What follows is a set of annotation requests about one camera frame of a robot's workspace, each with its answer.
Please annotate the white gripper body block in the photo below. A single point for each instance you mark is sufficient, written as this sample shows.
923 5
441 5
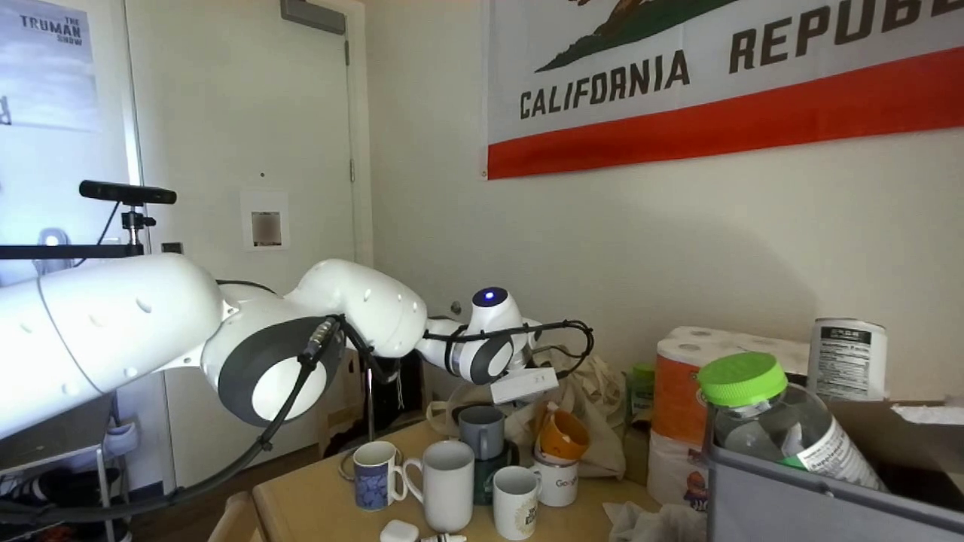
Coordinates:
523 382

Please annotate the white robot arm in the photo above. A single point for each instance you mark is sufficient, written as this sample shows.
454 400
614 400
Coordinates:
76 334

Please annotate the grey storage basket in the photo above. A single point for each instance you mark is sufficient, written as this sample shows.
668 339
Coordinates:
917 453

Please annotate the orange and white mug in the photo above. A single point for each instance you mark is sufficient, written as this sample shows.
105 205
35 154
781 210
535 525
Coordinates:
558 449

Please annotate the light blue mug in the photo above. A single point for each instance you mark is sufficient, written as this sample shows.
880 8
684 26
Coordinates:
480 424

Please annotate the small white mug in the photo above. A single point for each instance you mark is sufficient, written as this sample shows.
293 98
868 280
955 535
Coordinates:
517 504

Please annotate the large white mug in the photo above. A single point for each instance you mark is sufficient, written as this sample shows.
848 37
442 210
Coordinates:
441 479

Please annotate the orange paper towel pack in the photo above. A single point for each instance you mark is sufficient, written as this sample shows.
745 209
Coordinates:
675 471

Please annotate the blue patterned mug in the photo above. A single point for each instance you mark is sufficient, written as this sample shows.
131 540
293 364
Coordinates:
376 477

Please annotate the white crumpled cloth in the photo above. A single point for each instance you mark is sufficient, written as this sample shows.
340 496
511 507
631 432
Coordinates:
627 522

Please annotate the small white square box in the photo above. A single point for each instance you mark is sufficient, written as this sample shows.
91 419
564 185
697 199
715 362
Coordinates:
399 530

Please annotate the green lid plastic jar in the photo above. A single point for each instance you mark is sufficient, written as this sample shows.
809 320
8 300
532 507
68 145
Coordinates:
763 413

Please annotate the California Republic flag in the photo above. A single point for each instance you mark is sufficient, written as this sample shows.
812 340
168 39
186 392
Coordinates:
608 82

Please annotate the white wipes canister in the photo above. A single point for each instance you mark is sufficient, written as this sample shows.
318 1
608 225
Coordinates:
848 359

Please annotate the white door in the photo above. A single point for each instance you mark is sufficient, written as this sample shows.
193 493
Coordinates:
251 112

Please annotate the metal shelf cart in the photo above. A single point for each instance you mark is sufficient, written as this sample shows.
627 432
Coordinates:
68 460

